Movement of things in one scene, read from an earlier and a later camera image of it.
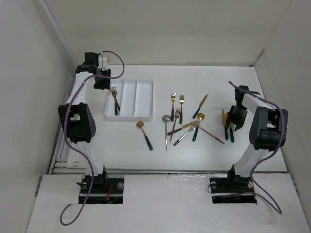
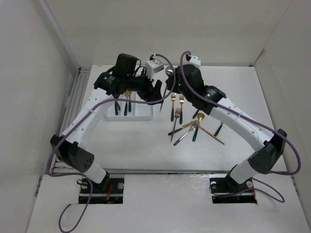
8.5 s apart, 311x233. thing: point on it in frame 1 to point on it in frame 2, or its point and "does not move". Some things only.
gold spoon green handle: (200, 116) does not move
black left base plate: (105, 190) does not move
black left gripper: (104, 86) to (151, 93)
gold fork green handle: (181, 101) does not move
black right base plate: (238, 190) does not move
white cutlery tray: (130, 100) does not move
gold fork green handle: (173, 95) does not move
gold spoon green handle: (140, 124) to (127, 93)
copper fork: (177, 115) does not move
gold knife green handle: (184, 126) does not move
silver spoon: (166, 118) to (169, 72)
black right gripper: (239, 122) to (170, 82)
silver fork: (192, 128) does not move
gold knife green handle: (231, 132) to (218, 129)
